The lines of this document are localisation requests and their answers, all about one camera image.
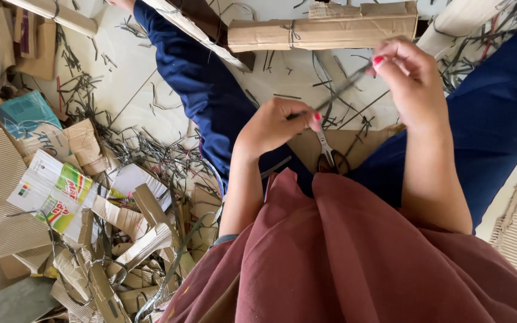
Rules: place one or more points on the teal printed carton piece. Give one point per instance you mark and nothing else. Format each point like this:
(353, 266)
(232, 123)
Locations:
(27, 116)

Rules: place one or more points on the person's right leg blue trousers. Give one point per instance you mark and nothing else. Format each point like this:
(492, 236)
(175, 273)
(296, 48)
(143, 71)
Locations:
(492, 121)

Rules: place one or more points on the person's right hand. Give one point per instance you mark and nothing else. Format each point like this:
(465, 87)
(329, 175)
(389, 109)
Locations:
(413, 89)

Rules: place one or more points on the person's left foot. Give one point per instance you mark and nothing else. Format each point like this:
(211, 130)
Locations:
(121, 3)

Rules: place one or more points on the person's left hand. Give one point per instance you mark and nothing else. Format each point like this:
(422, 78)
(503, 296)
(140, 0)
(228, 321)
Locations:
(267, 130)

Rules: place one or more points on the pile of folded cardboard pieces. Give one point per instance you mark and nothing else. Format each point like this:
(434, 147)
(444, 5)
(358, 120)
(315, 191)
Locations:
(25, 45)

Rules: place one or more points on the long narrow cardboard strip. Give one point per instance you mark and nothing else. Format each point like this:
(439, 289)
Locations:
(195, 31)

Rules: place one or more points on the person's maroon tunic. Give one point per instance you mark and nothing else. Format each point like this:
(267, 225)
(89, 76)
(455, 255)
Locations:
(352, 260)

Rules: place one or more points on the person's left leg blue trousers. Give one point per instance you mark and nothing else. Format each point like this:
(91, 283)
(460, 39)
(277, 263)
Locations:
(204, 89)

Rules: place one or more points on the pale rolled cardboard tube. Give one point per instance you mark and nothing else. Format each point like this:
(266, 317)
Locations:
(456, 22)

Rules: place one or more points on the grey-green flat board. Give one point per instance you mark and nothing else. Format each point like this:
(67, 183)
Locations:
(11, 300)

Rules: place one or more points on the white printed carton piece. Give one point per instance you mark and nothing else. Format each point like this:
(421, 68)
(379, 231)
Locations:
(52, 193)

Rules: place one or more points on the heap of cardboard scraps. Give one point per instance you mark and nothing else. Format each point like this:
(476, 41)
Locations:
(137, 251)

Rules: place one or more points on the tied brown cardboard bundle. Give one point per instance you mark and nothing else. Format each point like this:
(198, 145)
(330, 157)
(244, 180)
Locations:
(330, 29)

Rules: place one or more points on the person's leg blue trousers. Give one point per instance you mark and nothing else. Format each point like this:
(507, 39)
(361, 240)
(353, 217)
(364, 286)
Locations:
(492, 121)
(204, 89)

